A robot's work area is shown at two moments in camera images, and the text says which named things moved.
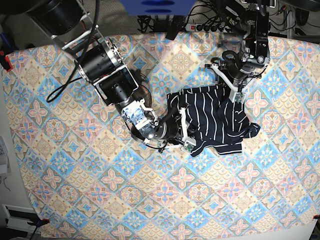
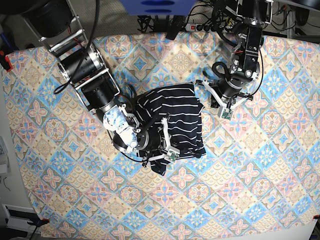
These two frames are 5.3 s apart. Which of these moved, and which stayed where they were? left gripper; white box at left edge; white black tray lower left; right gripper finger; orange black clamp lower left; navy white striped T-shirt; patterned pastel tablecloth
Moved: right gripper finger; left gripper; navy white striped T-shirt
Stayed: white black tray lower left; patterned pastel tablecloth; orange black clamp lower left; white box at left edge
